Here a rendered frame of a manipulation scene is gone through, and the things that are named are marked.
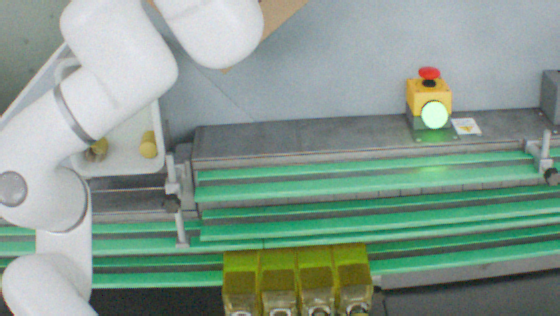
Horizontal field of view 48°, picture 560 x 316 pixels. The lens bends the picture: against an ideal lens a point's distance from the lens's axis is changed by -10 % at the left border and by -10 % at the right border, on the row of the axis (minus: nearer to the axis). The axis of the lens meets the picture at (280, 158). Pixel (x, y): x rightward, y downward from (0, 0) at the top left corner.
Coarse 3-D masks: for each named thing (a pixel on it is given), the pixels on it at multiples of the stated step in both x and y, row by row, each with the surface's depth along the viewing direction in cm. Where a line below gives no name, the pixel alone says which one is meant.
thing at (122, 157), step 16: (64, 64) 106; (80, 64) 114; (144, 112) 119; (128, 128) 120; (144, 128) 120; (160, 128) 113; (112, 144) 122; (128, 144) 122; (160, 144) 114; (80, 160) 117; (96, 160) 119; (112, 160) 119; (128, 160) 118; (144, 160) 118; (160, 160) 116; (96, 176) 117
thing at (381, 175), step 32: (384, 160) 111; (416, 160) 111; (448, 160) 110; (480, 160) 110; (512, 160) 110; (224, 192) 106; (256, 192) 105; (288, 192) 105; (320, 192) 105; (352, 192) 105
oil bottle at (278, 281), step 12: (264, 252) 110; (276, 252) 110; (288, 252) 109; (264, 264) 107; (276, 264) 107; (288, 264) 107; (264, 276) 104; (276, 276) 104; (288, 276) 104; (264, 288) 102; (276, 288) 102; (288, 288) 102; (264, 300) 100; (276, 300) 100; (288, 300) 100; (264, 312) 101
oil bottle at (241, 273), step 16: (224, 256) 110; (240, 256) 110; (256, 256) 110; (224, 272) 106; (240, 272) 106; (256, 272) 106; (224, 288) 103; (240, 288) 102; (256, 288) 102; (224, 304) 101; (240, 304) 100; (256, 304) 101
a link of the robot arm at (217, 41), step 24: (168, 0) 71; (192, 0) 71; (216, 0) 71; (240, 0) 73; (168, 24) 75; (192, 24) 72; (216, 24) 72; (240, 24) 73; (192, 48) 75; (216, 48) 74; (240, 48) 74
